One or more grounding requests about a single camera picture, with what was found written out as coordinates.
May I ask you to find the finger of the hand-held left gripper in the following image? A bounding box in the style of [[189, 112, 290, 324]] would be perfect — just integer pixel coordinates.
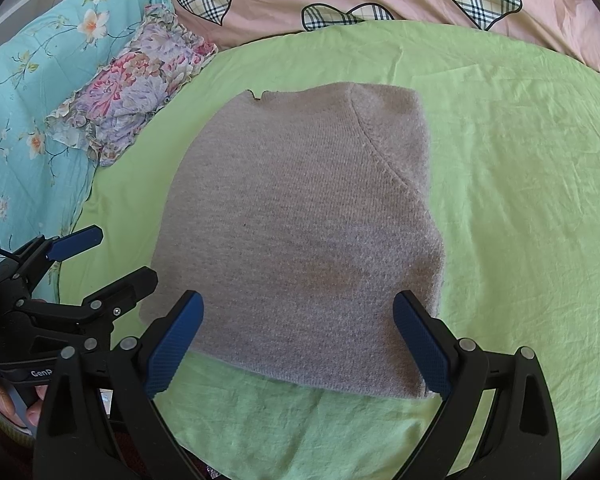
[[2, 225, 104, 306], [17, 266, 159, 335]]

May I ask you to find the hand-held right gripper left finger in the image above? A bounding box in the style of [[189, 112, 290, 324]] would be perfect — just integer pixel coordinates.
[[32, 290, 205, 480]]

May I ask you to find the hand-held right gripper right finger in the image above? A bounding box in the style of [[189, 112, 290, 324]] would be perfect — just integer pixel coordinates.
[[392, 289, 561, 480]]

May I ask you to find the beige knit sweater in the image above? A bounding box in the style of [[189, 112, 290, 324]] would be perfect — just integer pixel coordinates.
[[140, 81, 447, 402]]

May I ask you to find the person's left hand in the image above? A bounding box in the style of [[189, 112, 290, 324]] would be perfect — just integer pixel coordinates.
[[0, 380, 48, 433]]

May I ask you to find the floral ruffled pillow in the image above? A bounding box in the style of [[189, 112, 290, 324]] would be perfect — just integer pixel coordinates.
[[45, 4, 219, 167]]

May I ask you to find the green bed sheet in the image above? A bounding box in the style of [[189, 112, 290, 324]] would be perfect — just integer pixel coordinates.
[[60, 19, 600, 480]]

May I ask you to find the teal floral quilt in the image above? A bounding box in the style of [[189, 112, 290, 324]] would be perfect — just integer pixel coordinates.
[[0, 0, 178, 306]]

